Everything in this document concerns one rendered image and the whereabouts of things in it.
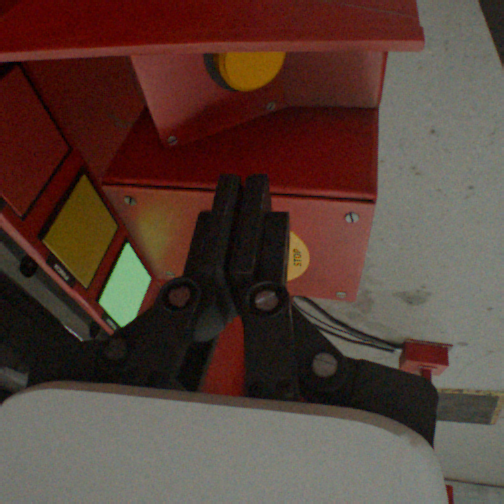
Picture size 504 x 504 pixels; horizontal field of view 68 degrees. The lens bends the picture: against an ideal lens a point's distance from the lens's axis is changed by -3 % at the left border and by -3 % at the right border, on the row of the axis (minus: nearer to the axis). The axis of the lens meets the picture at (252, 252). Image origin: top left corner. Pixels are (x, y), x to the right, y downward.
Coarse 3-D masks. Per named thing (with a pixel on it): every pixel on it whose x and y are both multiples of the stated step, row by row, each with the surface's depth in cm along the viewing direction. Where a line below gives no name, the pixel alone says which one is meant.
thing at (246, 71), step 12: (216, 60) 19; (228, 60) 19; (240, 60) 19; (252, 60) 19; (264, 60) 20; (276, 60) 20; (228, 72) 19; (240, 72) 20; (252, 72) 20; (264, 72) 20; (276, 72) 21; (240, 84) 20; (252, 84) 21; (264, 84) 21
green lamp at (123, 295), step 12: (132, 252) 26; (120, 264) 24; (132, 264) 26; (120, 276) 25; (132, 276) 26; (144, 276) 28; (108, 288) 23; (120, 288) 25; (132, 288) 26; (144, 288) 28; (108, 300) 23; (120, 300) 25; (132, 300) 26; (108, 312) 24; (120, 312) 25; (132, 312) 27; (120, 324) 25
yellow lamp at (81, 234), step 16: (80, 192) 20; (64, 208) 19; (80, 208) 20; (96, 208) 21; (64, 224) 19; (80, 224) 20; (96, 224) 22; (112, 224) 23; (48, 240) 18; (64, 240) 19; (80, 240) 20; (96, 240) 22; (64, 256) 19; (80, 256) 20; (96, 256) 22; (80, 272) 21
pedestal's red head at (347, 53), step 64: (64, 0) 15; (128, 0) 14; (192, 0) 13; (256, 0) 12; (320, 0) 12; (384, 0) 11; (0, 64) 15; (128, 64) 24; (192, 64) 20; (320, 64) 21; (384, 64) 21; (64, 128) 18; (192, 128) 22; (256, 128) 23; (320, 128) 23; (64, 192) 19; (128, 192) 22; (192, 192) 21; (320, 192) 20; (320, 256) 23
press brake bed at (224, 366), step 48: (0, 0) 23; (48, 96) 29; (96, 96) 35; (96, 144) 36; (0, 240) 26; (0, 288) 28; (48, 288) 32; (96, 336) 39; (240, 336) 115; (240, 384) 124
